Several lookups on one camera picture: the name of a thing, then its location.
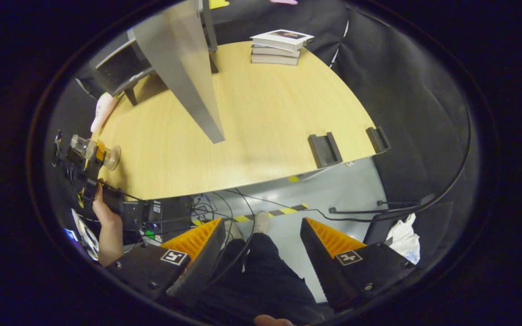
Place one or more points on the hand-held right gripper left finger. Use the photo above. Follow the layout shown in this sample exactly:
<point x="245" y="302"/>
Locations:
<point x="200" y="267"/>

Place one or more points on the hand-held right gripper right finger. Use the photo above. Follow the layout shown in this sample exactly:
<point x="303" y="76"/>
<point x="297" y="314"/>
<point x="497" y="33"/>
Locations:
<point x="322" y="267"/>

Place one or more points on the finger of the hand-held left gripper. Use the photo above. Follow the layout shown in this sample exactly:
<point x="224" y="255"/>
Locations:
<point x="94" y="170"/>

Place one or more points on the clear plastic bottle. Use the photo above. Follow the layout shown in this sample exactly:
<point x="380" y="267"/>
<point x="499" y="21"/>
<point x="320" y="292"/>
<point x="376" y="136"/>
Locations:
<point x="86" y="148"/>

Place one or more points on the grey cabinet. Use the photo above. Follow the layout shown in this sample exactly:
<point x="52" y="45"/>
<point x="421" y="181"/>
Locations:
<point x="116" y="68"/>

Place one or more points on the grey shoe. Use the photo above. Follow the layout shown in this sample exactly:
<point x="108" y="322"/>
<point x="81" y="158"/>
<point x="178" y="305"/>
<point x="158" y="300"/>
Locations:
<point x="233" y="230"/>
<point x="261" y="222"/>

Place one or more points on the person's dark trouser leg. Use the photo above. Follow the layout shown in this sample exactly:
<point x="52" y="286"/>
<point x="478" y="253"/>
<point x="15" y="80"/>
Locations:
<point x="265" y="280"/>

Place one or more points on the pink plush toy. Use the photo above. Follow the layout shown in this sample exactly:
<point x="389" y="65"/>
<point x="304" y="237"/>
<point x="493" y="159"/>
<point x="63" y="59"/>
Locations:
<point x="103" y="111"/>

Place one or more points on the black electronics box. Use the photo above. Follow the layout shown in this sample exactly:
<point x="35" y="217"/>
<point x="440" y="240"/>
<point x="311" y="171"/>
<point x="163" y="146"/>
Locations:
<point x="166" y="215"/>

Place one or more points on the white plastic bag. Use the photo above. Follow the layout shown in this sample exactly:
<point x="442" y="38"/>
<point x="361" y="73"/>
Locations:
<point x="403" y="237"/>

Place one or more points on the black table clamp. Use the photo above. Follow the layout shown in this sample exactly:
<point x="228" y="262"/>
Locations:
<point x="379" y="139"/>
<point x="324" y="151"/>

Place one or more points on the grey book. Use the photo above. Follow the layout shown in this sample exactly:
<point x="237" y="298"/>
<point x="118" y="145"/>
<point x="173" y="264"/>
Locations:
<point x="274" y="51"/>
<point x="273" y="60"/>

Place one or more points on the white cover book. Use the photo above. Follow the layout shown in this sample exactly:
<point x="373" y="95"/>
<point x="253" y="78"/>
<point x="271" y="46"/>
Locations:
<point x="281" y="40"/>

